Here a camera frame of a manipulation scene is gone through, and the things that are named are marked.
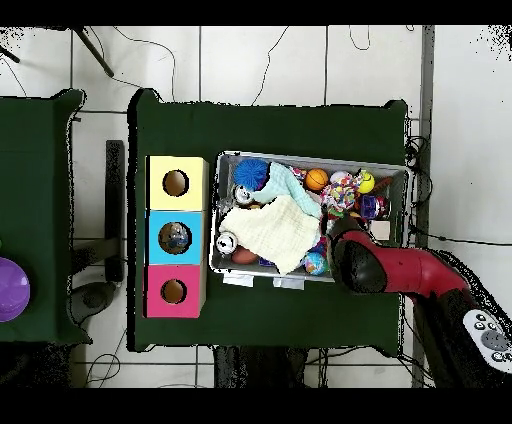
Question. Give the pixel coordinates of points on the mint waffle cloth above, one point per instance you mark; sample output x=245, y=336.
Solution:
x=288, y=184

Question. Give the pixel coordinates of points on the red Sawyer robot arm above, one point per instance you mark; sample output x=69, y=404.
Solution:
x=408, y=268

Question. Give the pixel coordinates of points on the wooden box with three holes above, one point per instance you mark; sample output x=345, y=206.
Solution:
x=158, y=276

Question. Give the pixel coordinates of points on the cream waffle cloth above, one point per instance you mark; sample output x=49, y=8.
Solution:
x=276, y=232

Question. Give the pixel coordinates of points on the blue furry monster toy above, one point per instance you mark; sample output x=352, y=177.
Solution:
x=251, y=172

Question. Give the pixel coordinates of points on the small orange basketball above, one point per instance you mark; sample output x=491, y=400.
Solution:
x=316, y=179

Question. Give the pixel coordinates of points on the blue green globe ball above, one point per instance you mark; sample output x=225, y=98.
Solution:
x=316, y=263

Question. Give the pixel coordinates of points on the small white baseball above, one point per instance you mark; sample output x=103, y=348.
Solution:
x=338, y=176

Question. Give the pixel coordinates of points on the yellow smiley ball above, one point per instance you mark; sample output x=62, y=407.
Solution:
x=367, y=183

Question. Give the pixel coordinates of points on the plain wooden cube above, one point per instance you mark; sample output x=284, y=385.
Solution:
x=380, y=230

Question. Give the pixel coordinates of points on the grey stand foot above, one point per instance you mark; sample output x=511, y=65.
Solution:
x=92, y=298

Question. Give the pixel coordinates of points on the dark green side table cloth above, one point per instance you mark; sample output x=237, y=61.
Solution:
x=36, y=180

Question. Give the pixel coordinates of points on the black tripod leg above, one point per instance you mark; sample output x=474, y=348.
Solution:
x=94, y=50
x=8, y=54

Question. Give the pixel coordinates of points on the purple bowl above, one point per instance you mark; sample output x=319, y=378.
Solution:
x=12, y=288

